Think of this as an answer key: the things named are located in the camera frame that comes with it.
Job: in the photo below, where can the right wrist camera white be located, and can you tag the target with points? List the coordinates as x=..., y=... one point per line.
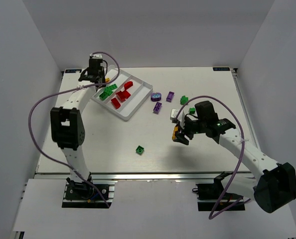
x=176, y=117

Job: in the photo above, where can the red small lego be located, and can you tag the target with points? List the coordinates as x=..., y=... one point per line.
x=119, y=95

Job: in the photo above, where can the purple lego brick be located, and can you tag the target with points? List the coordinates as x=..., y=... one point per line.
x=157, y=108
x=170, y=96

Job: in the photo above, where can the red tall lego in tray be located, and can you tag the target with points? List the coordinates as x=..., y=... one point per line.
x=124, y=95

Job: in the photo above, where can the right blue table label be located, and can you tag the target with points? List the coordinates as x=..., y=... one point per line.
x=221, y=69

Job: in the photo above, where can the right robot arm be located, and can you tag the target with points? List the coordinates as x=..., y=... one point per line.
x=273, y=184

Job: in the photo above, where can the left blue table label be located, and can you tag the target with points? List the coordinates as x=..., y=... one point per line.
x=72, y=71

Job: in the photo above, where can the purple lego brick right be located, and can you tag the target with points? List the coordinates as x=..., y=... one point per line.
x=170, y=96

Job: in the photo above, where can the purple lego brick left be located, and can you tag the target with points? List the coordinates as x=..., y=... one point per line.
x=157, y=108

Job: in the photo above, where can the green square lego in tray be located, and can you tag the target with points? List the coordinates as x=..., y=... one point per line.
x=103, y=96

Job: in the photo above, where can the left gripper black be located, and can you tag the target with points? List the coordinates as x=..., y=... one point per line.
x=88, y=75

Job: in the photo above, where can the white divided sorting tray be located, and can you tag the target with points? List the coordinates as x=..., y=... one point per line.
x=139, y=93

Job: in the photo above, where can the large yellow rounded lego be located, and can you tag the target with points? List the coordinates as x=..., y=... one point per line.
x=174, y=134

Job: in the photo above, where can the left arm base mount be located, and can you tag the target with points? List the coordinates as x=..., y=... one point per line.
x=80, y=195

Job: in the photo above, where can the green flat lego in tray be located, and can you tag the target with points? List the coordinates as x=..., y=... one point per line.
x=111, y=87

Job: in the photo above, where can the blue table label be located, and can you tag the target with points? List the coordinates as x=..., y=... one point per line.
x=221, y=69
x=72, y=71

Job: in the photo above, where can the green square lego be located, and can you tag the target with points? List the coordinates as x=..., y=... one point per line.
x=140, y=150
x=103, y=96

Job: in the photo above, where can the green bush lego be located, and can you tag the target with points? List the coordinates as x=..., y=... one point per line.
x=184, y=100

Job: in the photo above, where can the red sloped lego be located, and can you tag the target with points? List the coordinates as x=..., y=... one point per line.
x=128, y=84

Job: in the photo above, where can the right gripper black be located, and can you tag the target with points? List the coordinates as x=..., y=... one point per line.
x=187, y=129

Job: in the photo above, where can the small green lego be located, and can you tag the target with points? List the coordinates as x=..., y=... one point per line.
x=192, y=110

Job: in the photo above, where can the purple round flower lego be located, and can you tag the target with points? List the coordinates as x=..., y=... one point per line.
x=155, y=97

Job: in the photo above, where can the green 2x4 lego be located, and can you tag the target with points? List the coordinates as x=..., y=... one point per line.
x=108, y=92

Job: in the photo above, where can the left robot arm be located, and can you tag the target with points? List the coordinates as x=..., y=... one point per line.
x=67, y=128

